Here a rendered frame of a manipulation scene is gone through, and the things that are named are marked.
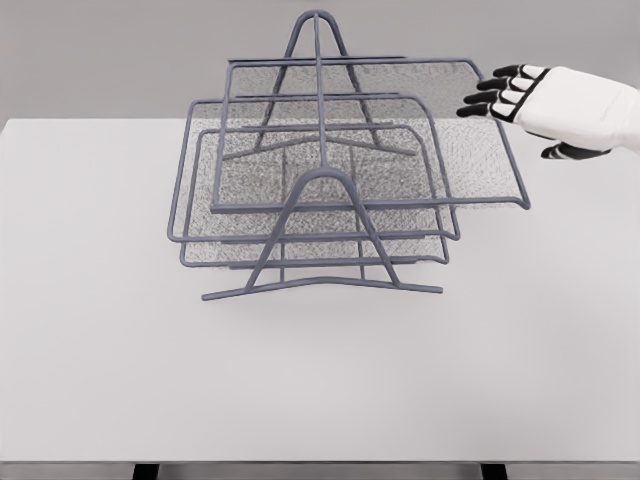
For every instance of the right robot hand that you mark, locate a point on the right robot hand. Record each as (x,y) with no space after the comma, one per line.
(560,105)

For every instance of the grey mesh tray wide rim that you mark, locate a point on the grey mesh tray wide rim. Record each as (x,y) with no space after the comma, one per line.
(475,150)

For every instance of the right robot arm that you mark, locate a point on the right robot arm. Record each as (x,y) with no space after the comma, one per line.
(629,115)

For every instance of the grey mesh file tray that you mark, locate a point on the grey mesh file tray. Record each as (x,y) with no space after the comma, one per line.
(225,254)
(204,131)

